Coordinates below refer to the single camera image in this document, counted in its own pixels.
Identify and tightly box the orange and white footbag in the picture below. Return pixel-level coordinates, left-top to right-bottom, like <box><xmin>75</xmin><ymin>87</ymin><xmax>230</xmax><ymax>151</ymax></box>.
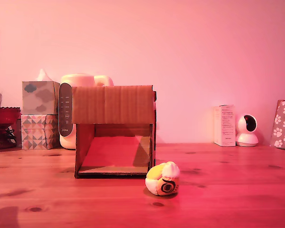
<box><xmin>145</xmin><ymin>161</ymin><xmax>181</xmax><ymax>197</ymax></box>

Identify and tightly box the cardboard dice tower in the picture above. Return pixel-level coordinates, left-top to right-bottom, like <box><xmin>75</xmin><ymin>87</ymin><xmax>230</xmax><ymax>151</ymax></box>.
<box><xmin>72</xmin><ymin>85</ymin><xmax>157</xmax><ymax>179</ymax></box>

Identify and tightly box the white appliance with dark panel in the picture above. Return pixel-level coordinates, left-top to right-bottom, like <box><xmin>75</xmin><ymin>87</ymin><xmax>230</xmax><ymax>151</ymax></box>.
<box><xmin>58</xmin><ymin>73</ymin><xmax>114</xmax><ymax>150</ymax></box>

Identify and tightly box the white printed carton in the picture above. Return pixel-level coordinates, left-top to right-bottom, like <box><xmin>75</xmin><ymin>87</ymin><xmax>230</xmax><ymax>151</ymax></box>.
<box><xmin>213</xmin><ymin>104</ymin><xmax>236</xmax><ymax>147</ymax></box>

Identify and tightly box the cloud print tissue box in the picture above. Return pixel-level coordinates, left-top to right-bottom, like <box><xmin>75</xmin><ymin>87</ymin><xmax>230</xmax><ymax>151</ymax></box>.
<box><xmin>21</xmin><ymin>80</ymin><xmax>61</xmax><ymax>115</ymax></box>

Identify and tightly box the triangle pattern tissue box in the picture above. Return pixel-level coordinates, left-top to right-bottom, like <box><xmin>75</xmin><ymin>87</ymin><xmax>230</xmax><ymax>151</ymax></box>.
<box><xmin>20</xmin><ymin>114</ymin><xmax>60</xmax><ymax>150</ymax></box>

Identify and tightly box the white tissue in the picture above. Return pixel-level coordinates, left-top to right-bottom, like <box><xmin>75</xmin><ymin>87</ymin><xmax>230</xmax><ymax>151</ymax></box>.
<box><xmin>35</xmin><ymin>68</ymin><xmax>53</xmax><ymax>82</ymax></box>

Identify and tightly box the red glass footed bowl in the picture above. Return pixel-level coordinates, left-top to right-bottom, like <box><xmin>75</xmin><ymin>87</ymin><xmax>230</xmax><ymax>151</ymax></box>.
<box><xmin>0</xmin><ymin>106</ymin><xmax>21</xmax><ymax>150</ymax></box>

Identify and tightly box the paw print bag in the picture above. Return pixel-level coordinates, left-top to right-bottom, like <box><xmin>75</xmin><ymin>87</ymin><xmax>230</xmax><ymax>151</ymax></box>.
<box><xmin>269</xmin><ymin>99</ymin><xmax>285</xmax><ymax>150</ymax></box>

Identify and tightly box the small white round camera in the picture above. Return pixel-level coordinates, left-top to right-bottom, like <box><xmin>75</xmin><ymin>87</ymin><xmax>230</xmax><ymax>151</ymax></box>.
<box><xmin>235</xmin><ymin>114</ymin><xmax>259</xmax><ymax>147</ymax></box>

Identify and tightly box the thin black cord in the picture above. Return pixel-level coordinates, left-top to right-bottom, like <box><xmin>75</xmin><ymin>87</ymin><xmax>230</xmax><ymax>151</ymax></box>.
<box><xmin>0</xmin><ymin>127</ymin><xmax>17</xmax><ymax>144</ymax></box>

